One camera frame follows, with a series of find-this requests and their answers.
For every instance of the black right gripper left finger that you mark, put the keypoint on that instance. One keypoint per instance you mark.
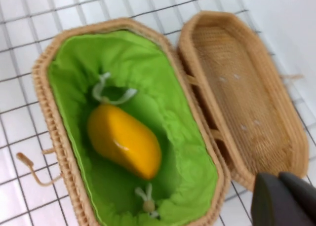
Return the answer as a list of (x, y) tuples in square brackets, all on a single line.
[(274, 203)]

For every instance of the white black-grid tablecloth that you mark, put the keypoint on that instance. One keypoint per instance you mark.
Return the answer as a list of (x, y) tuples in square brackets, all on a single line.
[(19, 50)]

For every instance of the woven rattan basket lid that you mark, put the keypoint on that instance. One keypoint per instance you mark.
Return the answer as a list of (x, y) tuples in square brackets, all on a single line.
[(242, 100)]

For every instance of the green fabric basket liner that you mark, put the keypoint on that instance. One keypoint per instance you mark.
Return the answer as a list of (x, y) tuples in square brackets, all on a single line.
[(138, 63)]

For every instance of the tan lid fastening loop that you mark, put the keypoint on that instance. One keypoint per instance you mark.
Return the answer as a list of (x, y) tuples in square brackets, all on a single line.
[(293, 78)]

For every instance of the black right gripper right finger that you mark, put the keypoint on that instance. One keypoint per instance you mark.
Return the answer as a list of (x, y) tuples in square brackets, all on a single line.
[(301, 186)]

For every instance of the woven rattan basket body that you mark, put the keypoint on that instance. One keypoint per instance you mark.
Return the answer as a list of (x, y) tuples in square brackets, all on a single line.
[(49, 112)]

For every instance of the yellow toy mango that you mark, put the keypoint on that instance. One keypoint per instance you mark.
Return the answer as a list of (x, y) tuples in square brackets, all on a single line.
[(123, 139)]

